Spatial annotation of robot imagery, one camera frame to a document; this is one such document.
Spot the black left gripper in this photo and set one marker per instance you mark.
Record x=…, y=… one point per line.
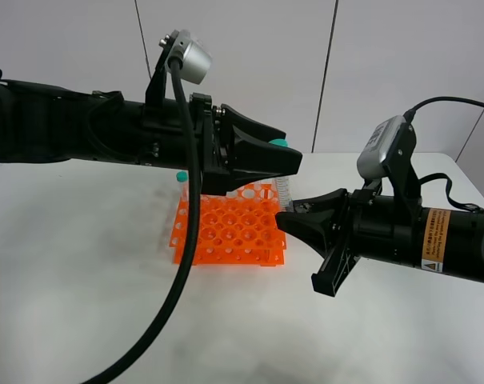
x=227, y=163

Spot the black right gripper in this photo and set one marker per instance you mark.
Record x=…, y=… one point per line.
x=325, y=223

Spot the teal-capped test tube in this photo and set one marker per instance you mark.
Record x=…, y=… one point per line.
x=285, y=200

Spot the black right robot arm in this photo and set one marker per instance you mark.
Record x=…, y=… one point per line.
x=449, y=242

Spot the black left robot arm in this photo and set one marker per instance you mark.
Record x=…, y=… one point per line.
x=42, y=124

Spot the second row left tube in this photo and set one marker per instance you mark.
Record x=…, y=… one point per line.
x=184, y=190

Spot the orange test tube rack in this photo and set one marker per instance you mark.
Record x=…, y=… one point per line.
x=240, y=228

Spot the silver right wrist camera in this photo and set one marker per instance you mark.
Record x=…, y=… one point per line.
x=391, y=137

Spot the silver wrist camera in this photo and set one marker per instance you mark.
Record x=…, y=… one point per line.
x=391, y=137
x=194, y=57

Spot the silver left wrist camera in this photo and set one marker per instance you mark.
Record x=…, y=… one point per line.
x=194, y=57

